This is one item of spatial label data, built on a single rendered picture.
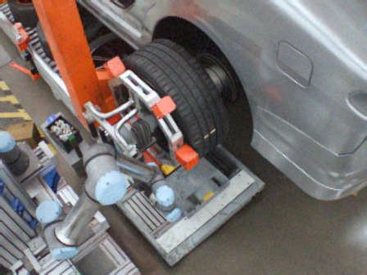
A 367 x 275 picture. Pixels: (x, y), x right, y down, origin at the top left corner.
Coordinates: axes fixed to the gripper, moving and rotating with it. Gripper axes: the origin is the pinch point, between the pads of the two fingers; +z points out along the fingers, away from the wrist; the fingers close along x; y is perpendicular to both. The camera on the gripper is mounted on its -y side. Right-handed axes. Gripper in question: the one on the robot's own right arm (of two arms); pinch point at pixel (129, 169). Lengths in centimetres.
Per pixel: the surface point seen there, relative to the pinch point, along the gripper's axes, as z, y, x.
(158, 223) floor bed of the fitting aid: 0, -77, -6
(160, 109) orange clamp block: -3.5, 31.5, -20.9
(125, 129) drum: 14.9, 8.0, -10.4
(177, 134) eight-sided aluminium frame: -8.7, 14.4, -24.5
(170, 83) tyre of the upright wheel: 4.4, 32.4, -33.5
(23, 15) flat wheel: 225, -39, -30
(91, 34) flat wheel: 139, -33, -56
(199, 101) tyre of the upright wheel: -7.2, 24.4, -40.0
